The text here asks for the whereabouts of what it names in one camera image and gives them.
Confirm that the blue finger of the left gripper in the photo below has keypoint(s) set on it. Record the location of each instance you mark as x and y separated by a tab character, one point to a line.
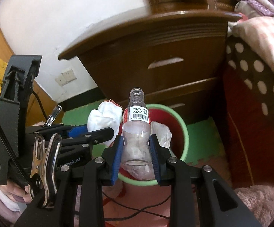
90	138
77	131

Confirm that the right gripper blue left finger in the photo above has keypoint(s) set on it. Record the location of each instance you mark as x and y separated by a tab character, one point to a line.
113	157

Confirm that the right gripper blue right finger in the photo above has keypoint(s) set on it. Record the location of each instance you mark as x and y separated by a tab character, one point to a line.
161	166

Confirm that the clear plastic soda bottle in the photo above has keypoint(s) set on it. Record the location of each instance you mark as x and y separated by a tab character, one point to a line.
136	130

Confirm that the white glove red cuff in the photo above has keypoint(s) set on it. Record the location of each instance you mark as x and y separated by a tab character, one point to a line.
107	115

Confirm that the white opaque plastic bag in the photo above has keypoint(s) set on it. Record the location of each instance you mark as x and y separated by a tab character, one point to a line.
142	173

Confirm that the person left hand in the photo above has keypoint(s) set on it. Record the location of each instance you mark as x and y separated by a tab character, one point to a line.
15	193

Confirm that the red bin with green rim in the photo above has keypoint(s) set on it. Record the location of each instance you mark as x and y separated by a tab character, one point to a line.
171	130

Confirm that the green foam floor mat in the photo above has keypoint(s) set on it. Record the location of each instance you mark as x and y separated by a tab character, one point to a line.
205	146

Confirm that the dark wooden nightstand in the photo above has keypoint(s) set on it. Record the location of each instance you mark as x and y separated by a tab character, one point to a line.
175	55

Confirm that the red bed skirt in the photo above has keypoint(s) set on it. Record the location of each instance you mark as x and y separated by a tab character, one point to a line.
250	149

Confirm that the brown polka dot bedsheet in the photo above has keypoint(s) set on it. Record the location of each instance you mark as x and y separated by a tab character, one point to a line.
254	73

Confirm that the grey pillow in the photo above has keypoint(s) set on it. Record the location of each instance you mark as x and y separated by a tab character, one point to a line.
244	8

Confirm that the metal spring clamp left camera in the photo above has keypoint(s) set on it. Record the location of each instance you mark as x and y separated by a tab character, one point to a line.
56	111

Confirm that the metal spring clamp camera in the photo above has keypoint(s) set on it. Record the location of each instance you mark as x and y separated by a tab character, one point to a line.
44	160
56	111

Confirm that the metal spring clamp right camera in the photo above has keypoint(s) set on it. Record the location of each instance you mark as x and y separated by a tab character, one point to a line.
44	160

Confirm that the white wall socket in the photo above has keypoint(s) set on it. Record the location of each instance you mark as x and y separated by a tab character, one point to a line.
65	78

